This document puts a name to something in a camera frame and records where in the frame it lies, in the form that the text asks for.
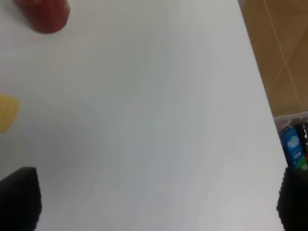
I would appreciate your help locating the red soda can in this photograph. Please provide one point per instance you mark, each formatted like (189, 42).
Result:
(44, 16)

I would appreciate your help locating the blue carton in bin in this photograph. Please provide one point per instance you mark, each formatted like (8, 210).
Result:
(292, 147)

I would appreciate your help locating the dark bottle in bin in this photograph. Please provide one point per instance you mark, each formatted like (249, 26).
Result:
(302, 131)

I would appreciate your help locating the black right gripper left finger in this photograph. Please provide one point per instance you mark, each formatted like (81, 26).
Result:
(20, 200)

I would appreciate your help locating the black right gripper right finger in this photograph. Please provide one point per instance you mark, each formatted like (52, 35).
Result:
(292, 205)

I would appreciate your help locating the clear plastic storage bin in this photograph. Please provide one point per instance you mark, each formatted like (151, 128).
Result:
(289, 120)

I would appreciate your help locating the orange handled yellow spatula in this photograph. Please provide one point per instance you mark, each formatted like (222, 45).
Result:
(9, 107)

